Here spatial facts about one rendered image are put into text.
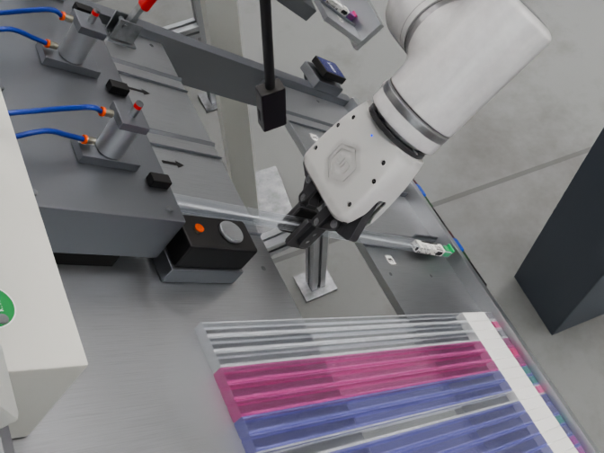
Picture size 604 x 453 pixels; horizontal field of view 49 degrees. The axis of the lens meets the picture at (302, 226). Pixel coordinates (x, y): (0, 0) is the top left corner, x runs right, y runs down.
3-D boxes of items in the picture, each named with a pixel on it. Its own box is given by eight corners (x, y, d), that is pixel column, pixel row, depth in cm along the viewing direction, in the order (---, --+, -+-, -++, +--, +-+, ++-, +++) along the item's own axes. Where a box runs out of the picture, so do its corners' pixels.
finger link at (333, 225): (322, 200, 70) (282, 240, 73) (334, 223, 68) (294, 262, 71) (341, 206, 72) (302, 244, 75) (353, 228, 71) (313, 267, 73)
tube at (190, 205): (442, 250, 95) (448, 245, 94) (448, 258, 94) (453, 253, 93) (129, 193, 59) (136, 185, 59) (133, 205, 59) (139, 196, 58)
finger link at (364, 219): (380, 165, 67) (338, 167, 71) (371, 241, 66) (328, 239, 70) (387, 168, 68) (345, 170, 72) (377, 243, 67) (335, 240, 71)
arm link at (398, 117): (375, 64, 65) (354, 85, 66) (418, 123, 60) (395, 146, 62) (420, 91, 71) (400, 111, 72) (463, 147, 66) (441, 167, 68)
